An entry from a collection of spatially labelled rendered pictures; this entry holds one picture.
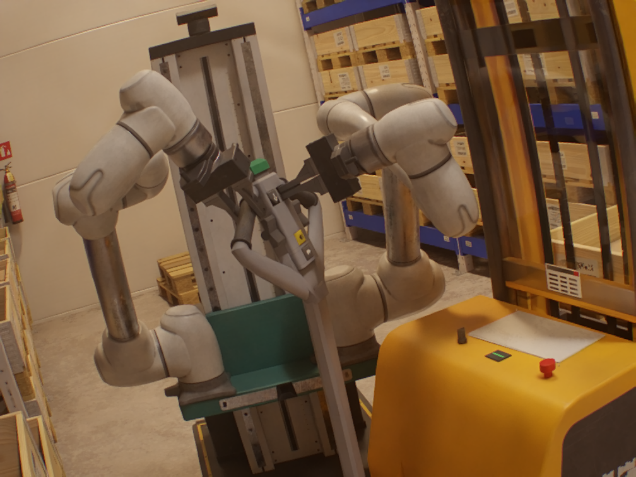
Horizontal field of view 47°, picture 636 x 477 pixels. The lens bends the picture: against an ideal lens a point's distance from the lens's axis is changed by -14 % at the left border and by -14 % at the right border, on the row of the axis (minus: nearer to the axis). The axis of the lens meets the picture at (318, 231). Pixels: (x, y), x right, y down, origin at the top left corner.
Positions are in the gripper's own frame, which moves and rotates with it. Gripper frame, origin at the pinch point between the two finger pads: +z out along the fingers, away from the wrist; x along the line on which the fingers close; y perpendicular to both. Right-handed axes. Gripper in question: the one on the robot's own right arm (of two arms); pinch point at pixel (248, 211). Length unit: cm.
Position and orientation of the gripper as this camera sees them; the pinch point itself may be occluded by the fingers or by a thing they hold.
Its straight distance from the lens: 168.0
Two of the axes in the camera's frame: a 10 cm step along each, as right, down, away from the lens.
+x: -8.3, 3.8, 4.1
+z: 5.6, 6.5, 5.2
